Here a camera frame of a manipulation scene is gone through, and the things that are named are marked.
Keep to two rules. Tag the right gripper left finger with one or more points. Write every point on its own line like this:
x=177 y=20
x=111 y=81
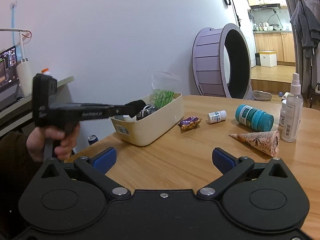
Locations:
x=54 y=202

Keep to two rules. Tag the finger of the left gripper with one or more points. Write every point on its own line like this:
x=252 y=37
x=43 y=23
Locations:
x=75 y=113
x=73 y=104

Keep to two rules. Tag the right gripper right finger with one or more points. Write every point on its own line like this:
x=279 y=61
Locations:
x=263 y=197

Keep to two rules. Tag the large white pill bottle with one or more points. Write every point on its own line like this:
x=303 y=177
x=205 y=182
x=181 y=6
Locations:
x=128 y=118

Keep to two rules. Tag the floral paper cone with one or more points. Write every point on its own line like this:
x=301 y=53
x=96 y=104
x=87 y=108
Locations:
x=266 y=142

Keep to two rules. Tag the clear spray bottle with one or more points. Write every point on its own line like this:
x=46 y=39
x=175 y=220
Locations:
x=294 y=105

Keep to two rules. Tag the black gyro wrist ball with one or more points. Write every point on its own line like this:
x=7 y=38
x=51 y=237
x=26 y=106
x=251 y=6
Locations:
x=146 y=111

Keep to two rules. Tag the teal plastic bottle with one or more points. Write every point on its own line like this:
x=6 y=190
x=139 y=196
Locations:
x=254 y=118

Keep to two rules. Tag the small white pill bottle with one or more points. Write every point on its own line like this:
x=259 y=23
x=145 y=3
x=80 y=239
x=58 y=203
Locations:
x=217 y=116

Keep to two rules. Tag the bag of green packets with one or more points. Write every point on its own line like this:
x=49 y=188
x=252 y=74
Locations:
x=164 y=87

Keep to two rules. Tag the purple snack packet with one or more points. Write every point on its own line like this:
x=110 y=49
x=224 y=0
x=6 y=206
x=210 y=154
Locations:
x=189 y=123

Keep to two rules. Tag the person left hand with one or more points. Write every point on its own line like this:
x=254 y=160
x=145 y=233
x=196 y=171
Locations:
x=36 y=141

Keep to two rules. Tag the orange cap white bottle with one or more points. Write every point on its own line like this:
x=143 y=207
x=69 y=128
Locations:
x=46 y=72

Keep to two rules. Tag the cream plastic storage bin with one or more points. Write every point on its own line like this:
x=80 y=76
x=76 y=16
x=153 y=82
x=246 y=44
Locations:
x=145 y=131

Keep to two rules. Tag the white box yellow lid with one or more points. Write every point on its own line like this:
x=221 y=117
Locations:
x=268 y=58

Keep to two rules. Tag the purple cat exercise wheel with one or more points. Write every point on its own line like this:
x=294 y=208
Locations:
x=221 y=63

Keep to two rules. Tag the black clothes rack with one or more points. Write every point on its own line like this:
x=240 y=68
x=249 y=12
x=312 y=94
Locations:
x=307 y=31

